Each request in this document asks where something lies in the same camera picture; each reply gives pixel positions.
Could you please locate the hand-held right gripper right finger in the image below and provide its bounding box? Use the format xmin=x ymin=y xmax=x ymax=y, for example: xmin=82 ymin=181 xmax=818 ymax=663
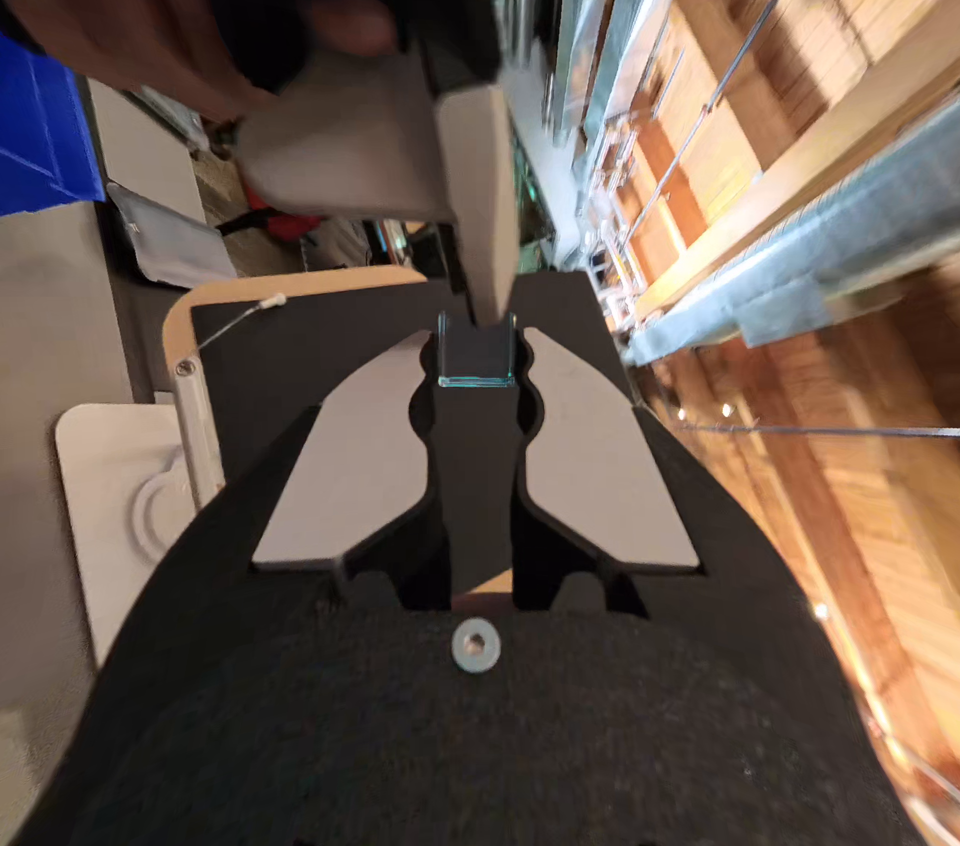
xmin=512 ymin=327 xmax=702 ymax=573

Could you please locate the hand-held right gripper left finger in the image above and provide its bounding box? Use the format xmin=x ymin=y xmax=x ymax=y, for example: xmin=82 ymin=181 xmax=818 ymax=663
xmin=251 ymin=330 xmax=445 ymax=573

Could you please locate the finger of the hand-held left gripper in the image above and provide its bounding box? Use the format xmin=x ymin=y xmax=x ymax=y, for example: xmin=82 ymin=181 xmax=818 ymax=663
xmin=438 ymin=84 xmax=520 ymax=327

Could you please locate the clear glass cube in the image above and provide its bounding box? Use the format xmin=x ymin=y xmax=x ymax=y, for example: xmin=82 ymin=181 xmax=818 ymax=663
xmin=437 ymin=312 xmax=519 ymax=388

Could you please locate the blue plastic bin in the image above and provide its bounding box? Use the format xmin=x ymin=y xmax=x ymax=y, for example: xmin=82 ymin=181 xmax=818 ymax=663
xmin=0 ymin=32 xmax=106 ymax=217

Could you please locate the person's left forearm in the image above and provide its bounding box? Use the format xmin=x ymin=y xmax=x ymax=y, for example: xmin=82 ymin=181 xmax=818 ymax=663
xmin=0 ymin=0 xmax=279 ymax=123

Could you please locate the wood-framed black board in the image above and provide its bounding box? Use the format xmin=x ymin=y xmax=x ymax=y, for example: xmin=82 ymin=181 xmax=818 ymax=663
xmin=163 ymin=264 xmax=639 ymax=595

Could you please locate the red bag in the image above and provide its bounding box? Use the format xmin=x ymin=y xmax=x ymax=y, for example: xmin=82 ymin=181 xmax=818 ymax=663
xmin=240 ymin=186 xmax=324 ymax=241

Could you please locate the dark flat mat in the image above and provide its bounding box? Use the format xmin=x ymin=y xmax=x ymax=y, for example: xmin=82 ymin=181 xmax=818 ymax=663
xmin=105 ymin=182 xmax=240 ymax=292

